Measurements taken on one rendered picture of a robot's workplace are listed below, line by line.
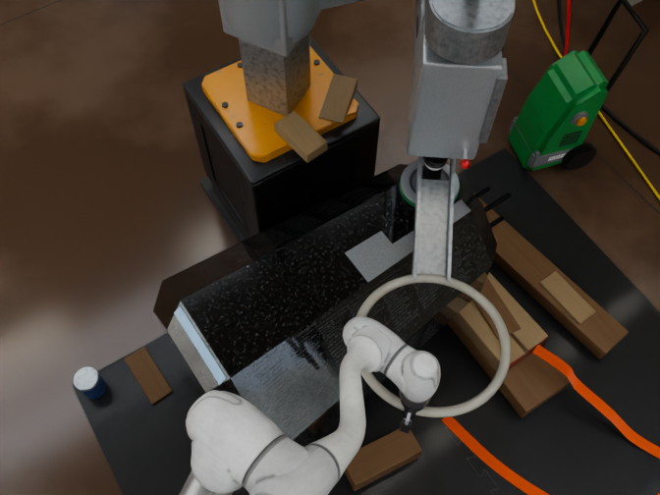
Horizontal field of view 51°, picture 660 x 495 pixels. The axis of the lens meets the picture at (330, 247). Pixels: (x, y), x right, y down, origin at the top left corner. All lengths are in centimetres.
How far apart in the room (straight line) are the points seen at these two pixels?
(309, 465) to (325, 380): 96
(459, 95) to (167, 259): 182
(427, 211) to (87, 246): 180
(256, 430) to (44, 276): 224
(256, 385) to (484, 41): 124
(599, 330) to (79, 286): 237
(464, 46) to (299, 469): 111
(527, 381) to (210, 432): 186
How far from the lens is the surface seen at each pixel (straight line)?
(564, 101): 341
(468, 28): 185
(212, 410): 147
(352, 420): 161
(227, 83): 293
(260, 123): 278
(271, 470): 141
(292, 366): 231
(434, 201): 238
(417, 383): 180
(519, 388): 305
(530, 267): 332
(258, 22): 238
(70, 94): 415
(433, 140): 221
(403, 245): 244
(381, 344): 183
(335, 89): 283
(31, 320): 344
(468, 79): 201
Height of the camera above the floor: 291
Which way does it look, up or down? 61 degrees down
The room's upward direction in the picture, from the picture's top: straight up
